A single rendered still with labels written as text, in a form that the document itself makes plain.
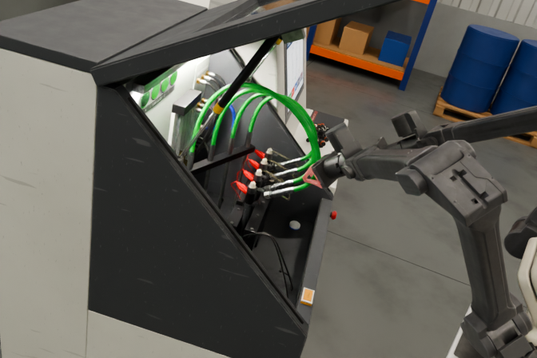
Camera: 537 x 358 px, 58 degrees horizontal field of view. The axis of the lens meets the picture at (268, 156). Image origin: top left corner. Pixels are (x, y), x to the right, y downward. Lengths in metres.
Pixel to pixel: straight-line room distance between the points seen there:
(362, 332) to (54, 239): 1.80
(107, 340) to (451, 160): 1.08
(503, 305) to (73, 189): 0.94
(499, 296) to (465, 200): 0.24
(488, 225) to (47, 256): 1.06
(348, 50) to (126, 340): 5.74
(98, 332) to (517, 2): 7.11
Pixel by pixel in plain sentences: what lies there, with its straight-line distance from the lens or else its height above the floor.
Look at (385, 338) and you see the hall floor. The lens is 2.76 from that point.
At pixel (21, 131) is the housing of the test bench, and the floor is 1.29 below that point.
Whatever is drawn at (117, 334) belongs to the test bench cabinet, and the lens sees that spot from 1.48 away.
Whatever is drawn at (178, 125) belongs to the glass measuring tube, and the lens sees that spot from 1.46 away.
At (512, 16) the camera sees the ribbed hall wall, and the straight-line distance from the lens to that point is 7.83.
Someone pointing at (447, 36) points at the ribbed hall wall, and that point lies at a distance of 7.78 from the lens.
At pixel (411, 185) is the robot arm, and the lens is 0.80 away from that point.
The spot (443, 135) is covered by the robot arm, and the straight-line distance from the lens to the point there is 1.36.
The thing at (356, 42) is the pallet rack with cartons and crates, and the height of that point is 0.38.
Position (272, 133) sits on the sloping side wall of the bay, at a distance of 1.70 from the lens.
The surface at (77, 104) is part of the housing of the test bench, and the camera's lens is 1.12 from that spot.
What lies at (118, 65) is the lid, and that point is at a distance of 1.02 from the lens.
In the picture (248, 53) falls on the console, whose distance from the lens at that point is 1.68.
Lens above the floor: 1.87
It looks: 28 degrees down
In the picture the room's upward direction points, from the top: 13 degrees clockwise
